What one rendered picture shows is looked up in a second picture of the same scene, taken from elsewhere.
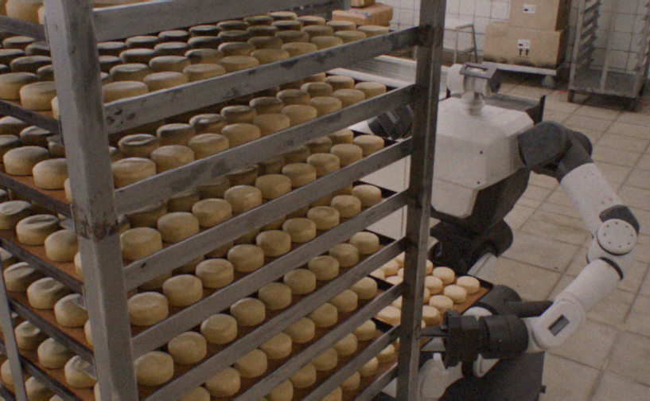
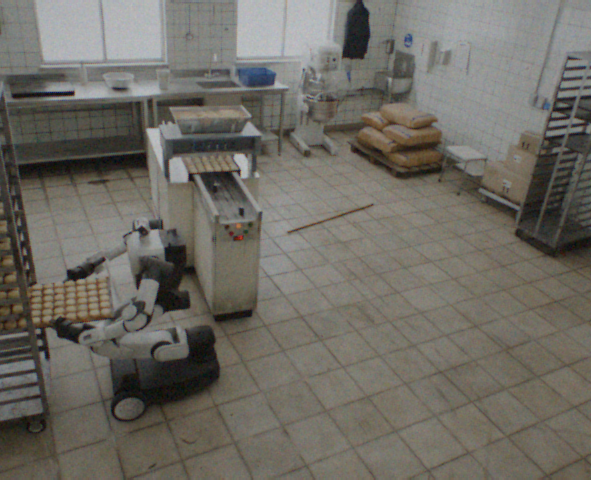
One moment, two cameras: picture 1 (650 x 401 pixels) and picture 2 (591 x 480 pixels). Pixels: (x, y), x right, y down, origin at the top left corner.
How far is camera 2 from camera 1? 2.53 m
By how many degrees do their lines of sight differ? 26
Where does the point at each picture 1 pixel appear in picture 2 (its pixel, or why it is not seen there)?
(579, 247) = (354, 330)
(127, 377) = not seen: outside the picture
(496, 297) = (195, 330)
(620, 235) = (128, 312)
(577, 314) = (95, 336)
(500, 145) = (135, 259)
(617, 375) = (264, 397)
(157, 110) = not seen: outside the picture
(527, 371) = (194, 370)
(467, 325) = (62, 324)
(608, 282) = (117, 329)
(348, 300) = not seen: outside the picture
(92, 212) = not seen: outside the picture
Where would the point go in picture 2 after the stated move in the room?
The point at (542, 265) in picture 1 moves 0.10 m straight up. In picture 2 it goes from (317, 331) to (318, 320)
